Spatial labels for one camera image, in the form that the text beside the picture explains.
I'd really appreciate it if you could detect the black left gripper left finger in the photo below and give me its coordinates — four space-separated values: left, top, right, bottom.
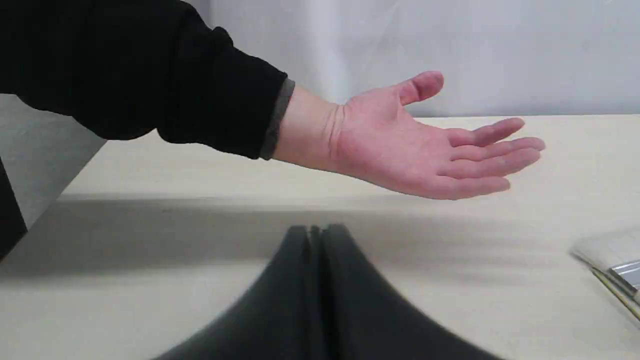
158 226 310 360

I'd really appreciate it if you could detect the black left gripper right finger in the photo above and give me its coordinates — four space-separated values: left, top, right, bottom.
312 224 496 360

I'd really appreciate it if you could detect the forearm in black sleeve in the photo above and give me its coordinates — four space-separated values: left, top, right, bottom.
1 0 338 171

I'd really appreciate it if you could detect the person's bare hand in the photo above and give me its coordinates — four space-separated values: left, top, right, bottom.
324 71 546 200

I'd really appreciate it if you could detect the wide wooden paint brush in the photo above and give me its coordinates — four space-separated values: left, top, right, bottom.
569 227 640 321

